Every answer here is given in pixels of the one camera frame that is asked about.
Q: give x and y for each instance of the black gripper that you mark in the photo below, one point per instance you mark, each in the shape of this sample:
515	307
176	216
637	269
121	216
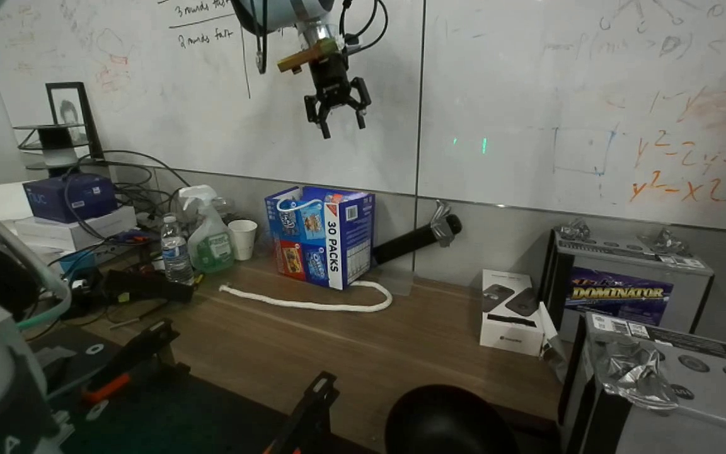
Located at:
333	87

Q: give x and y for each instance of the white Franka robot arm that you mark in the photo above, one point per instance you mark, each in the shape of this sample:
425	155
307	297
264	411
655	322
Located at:
329	44

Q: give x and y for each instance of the blue snack pack box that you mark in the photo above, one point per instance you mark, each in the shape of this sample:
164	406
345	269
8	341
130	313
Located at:
321	236

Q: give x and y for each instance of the white phone box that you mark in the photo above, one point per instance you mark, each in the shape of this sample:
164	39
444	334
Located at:
512	315

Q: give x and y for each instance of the blue cardboard box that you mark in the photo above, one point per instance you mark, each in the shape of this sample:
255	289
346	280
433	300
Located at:
72	197

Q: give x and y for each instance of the white paper cup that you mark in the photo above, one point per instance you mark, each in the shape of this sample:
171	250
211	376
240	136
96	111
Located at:
242	236

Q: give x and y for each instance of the green spray bottle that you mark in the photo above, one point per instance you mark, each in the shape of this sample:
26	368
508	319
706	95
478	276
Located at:
211	246

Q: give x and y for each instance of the clear water bottle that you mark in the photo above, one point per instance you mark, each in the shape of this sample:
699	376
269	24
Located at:
176	252

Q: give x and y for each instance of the black frying pan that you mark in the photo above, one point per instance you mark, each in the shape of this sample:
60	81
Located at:
448	419

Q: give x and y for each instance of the grey Dominator battery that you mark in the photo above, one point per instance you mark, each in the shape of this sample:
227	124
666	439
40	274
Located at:
621	279

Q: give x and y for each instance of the grey battery near pan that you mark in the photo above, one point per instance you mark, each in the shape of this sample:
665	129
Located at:
642	390

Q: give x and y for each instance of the brass camera mount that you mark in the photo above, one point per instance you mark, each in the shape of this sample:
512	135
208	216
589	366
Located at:
304	56

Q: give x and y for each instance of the black tube on wall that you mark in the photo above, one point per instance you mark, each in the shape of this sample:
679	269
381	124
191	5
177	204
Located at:
434	232

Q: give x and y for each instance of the black picture frame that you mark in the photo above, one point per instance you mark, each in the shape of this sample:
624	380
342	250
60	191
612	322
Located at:
72	110

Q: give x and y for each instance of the orange handled tool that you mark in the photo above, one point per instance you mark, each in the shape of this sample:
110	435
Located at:
108	390

